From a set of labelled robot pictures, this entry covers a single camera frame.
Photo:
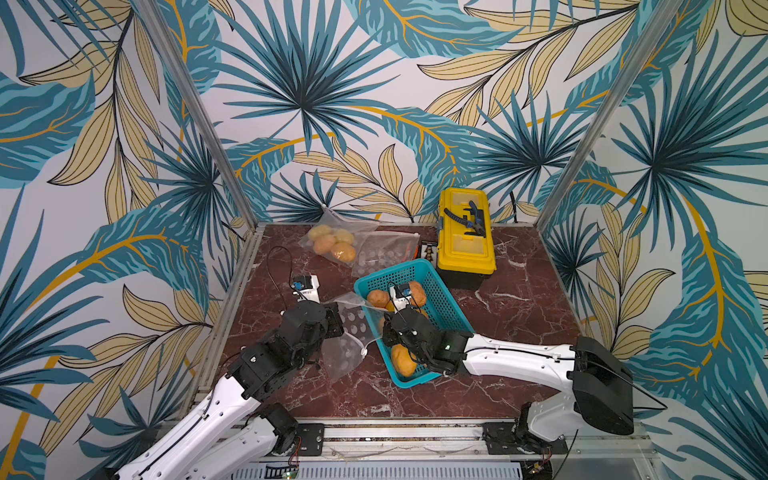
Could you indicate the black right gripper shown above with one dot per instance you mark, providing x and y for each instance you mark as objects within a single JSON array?
[{"x": 396, "y": 324}]

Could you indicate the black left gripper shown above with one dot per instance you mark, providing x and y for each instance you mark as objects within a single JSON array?
[{"x": 331, "y": 311}]

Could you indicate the teal plastic basket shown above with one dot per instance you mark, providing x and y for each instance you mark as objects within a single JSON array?
[{"x": 441, "y": 308}]

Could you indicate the clear dotted bag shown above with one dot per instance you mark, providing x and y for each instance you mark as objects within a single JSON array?
[
  {"x": 383, "y": 249},
  {"x": 362, "y": 327}
]

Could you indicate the yellow potato top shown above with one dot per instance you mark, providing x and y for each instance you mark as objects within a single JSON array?
[{"x": 343, "y": 252}]

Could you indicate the yellow potato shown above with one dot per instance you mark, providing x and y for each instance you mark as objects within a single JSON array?
[
  {"x": 343, "y": 252},
  {"x": 319, "y": 231}
]

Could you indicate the clear zipper bag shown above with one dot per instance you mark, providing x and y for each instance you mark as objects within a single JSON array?
[{"x": 360, "y": 228}]

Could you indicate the greenish potato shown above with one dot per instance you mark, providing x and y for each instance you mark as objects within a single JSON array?
[{"x": 344, "y": 236}]

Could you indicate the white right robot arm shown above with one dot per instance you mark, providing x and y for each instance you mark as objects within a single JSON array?
[{"x": 593, "y": 387}]

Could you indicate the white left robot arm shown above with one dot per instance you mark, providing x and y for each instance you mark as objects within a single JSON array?
[{"x": 233, "y": 425}]

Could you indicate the potato orange middle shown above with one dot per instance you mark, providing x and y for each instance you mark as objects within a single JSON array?
[{"x": 418, "y": 296}]

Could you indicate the yellow black toolbox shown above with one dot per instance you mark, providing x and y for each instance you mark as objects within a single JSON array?
[{"x": 463, "y": 261}]

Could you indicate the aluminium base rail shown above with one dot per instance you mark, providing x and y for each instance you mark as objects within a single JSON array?
[{"x": 451, "y": 448}]

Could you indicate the aluminium corner post left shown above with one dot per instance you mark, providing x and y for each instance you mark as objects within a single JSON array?
[{"x": 159, "y": 32}]

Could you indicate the aluminium corner post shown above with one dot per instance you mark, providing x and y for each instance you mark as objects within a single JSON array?
[
  {"x": 647, "y": 41},
  {"x": 159, "y": 32}
]

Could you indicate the aluminium corner post right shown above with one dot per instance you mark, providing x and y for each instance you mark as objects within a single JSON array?
[{"x": 647, "y": 41}]

